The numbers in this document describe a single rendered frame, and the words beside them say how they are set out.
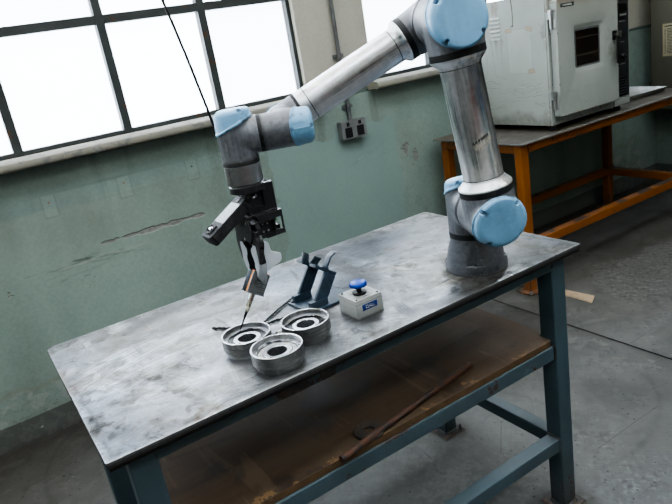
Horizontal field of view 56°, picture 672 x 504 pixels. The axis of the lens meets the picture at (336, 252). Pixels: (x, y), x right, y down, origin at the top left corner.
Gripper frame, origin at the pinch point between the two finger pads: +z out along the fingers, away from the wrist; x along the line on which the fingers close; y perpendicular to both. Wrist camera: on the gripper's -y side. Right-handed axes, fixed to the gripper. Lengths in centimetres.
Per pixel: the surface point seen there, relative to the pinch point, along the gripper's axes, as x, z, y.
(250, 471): -6.6, 38.3, -14.3
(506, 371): -20, 40, 52
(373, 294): -12.4, 8.8, 20.6
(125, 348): 22.4, 13.3, -25.4
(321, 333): -13.9, 11.2, 5.0
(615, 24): 71, -29, 252
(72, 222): 153, 8, -4
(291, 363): -19.5, 11.2, -5.9
